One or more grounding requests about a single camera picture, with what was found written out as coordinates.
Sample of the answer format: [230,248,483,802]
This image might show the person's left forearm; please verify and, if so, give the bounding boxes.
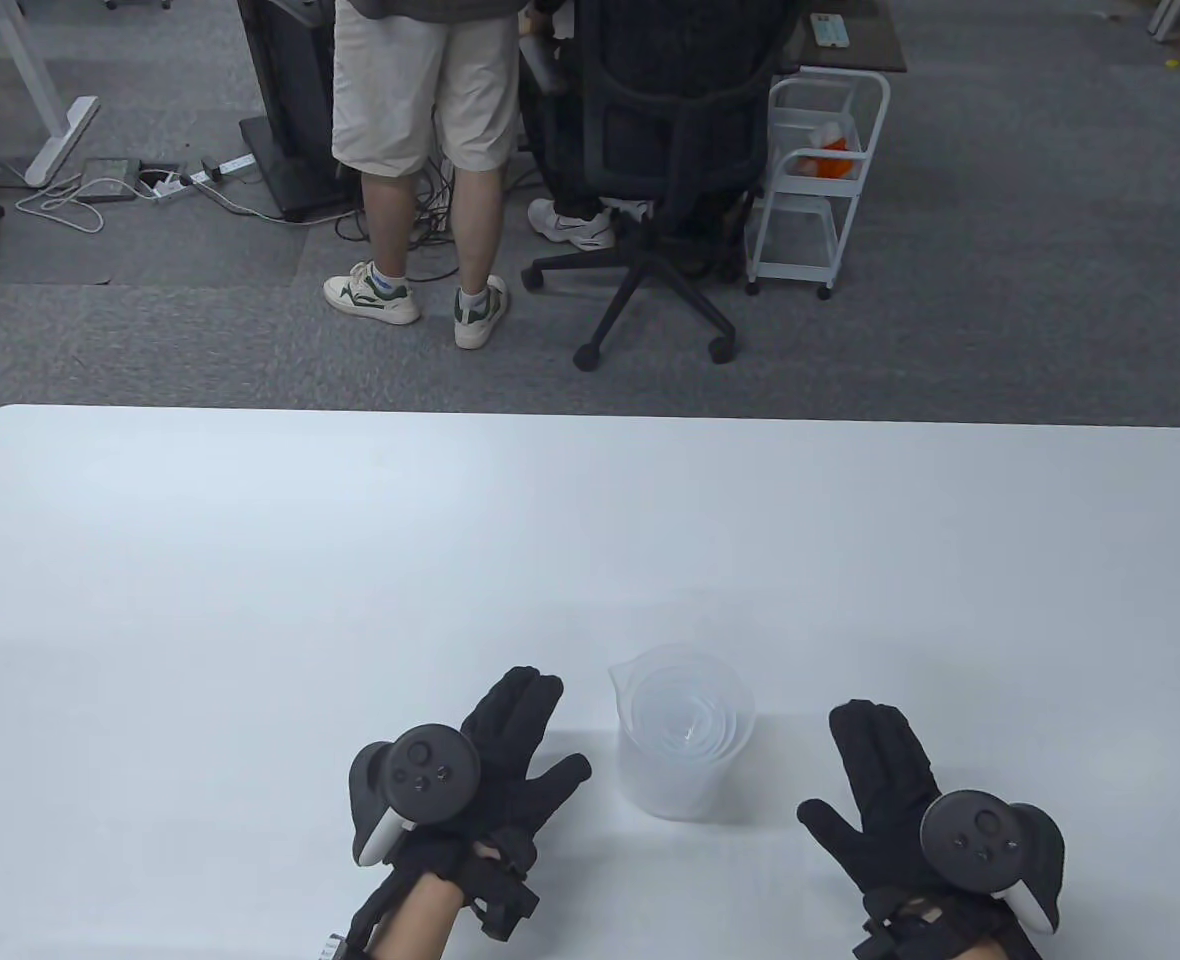
[368,872,473,960]

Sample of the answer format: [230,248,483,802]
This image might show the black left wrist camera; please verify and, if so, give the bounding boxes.
[462,838,542,943]

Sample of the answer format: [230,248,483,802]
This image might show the black floor cables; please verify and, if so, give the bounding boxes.
[334,150,551,284]

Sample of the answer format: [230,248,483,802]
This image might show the black left hand controller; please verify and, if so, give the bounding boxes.
[348,724,482,867]

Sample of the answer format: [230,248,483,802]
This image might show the dark brown desk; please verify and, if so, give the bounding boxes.
[788,0,909,75]

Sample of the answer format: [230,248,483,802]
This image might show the black floor stand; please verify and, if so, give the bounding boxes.
[236,0,363,224]

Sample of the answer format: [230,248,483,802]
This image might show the white rolling cart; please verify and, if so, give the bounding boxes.
[744,67,892,302]

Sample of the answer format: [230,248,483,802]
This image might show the black right hand controller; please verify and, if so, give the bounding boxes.
[919,790,1067,937]

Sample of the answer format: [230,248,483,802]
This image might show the white cable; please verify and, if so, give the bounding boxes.
[14,168,191,236]

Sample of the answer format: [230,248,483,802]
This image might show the clear plastic measuring cup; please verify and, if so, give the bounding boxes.
[607,644,758,823]

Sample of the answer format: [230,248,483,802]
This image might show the person's right hand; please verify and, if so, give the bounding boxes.
[797,699,953,903]

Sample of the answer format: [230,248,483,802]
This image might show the black flat box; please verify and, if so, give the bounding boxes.
[78,156,143,207]

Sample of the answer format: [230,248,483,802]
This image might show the black right wrist strap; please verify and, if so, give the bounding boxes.
[853,888,1043,960]

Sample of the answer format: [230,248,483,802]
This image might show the black hand controller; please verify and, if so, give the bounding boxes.
[348,724,482,867]
[919,790,1067,937]

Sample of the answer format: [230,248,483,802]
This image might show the white desk leg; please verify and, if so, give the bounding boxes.
[0,0,102,188]

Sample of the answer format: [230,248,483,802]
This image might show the orange and white bag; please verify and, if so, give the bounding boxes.
[802,118,862,182]

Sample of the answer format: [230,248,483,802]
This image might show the white power strip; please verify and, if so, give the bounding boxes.
[154,153,257,204]

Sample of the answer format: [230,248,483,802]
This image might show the person's left hand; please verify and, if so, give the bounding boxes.
[405,665,592,873]

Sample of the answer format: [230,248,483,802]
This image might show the black office chair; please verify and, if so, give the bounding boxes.
[520,0,803,372]

